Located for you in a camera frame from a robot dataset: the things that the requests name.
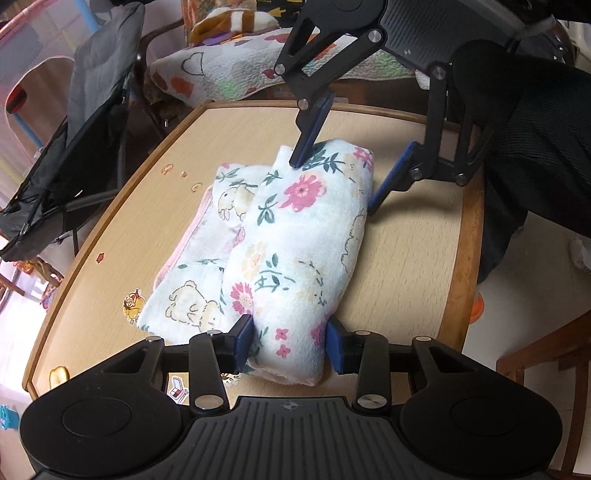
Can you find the orange plastic object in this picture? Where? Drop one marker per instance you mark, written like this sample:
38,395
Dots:
479,307

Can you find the grey folding lounge chair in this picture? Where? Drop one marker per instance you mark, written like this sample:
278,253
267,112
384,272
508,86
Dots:
92,60

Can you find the pink-framed mesh play tent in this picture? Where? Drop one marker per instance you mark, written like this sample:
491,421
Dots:
27,55

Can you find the heart-print quilt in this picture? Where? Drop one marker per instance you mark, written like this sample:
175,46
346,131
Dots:
221,69

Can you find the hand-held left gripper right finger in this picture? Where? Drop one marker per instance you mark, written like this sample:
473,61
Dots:
336,344

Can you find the small picture sticker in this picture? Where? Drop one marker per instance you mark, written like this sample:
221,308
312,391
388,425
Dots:
176,388

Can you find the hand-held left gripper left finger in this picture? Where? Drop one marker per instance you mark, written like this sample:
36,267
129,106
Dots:
242,341

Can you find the floral baby pants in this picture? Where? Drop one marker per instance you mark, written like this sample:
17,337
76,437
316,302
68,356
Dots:
300,240

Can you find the black tree-print pillow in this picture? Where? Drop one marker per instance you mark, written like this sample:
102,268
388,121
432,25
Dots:
281,7

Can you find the brown wooden chair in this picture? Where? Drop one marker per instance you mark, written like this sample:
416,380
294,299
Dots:
554,341

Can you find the person's dark clothing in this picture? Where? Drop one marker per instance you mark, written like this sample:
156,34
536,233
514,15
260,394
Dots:
554,161

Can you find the floral pink-collared baby shirt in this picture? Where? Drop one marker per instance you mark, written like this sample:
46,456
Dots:
194,295

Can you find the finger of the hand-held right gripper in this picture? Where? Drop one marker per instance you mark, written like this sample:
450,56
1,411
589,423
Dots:
392,177
310,138

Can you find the yellow cartoon sticker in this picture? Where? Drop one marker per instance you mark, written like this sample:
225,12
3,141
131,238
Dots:
134,304

